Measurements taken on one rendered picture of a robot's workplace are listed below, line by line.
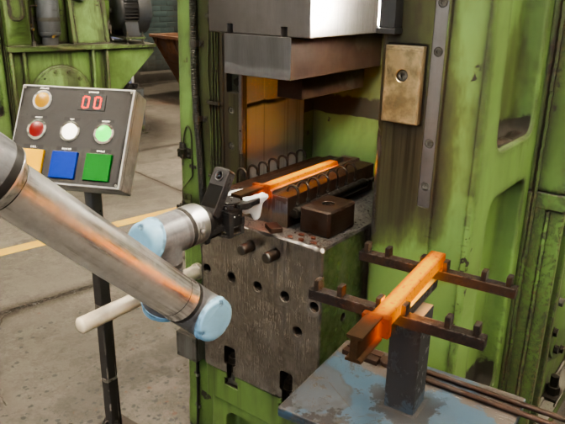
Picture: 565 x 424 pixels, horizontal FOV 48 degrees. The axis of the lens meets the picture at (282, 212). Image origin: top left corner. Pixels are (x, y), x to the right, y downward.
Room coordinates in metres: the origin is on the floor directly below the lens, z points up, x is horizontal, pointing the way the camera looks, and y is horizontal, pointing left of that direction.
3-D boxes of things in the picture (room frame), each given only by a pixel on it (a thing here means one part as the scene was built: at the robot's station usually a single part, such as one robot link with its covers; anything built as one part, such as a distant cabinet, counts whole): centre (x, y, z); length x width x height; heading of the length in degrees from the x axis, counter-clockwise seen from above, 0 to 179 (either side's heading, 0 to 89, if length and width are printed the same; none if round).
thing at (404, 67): (1.41, -0.26, 1.27); 0.09 x 0.02 x 0.17; 53
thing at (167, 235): (1.21, 0.25, 0.97); 0.12 x 0.09 x 0.10; 143
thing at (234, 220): (1.35, 0.15, 0.97); 0.12 x 0.08 x 0.09; 143
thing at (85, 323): (1.63, 0.40, 0.62); 0.44 x 0.05 x 0.05; 143
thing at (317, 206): (1.44, -0.11, 0.95); 0.12 x 0.08 x 0.06; 143
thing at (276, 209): (1.66, -0.06, 0.96); 0.42 x 0.20 x 0.09; 143
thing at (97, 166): (1.62, 0.50, 1.01); 0.07 x 0.05 x 0.07; 78
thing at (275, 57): (1.66, -0.06, 1.32); 0.42 x 0.20 x 0.10; 143
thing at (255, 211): (1.41, 0.06, 0.97); 0.09 x 0.03 x 0.06; 132
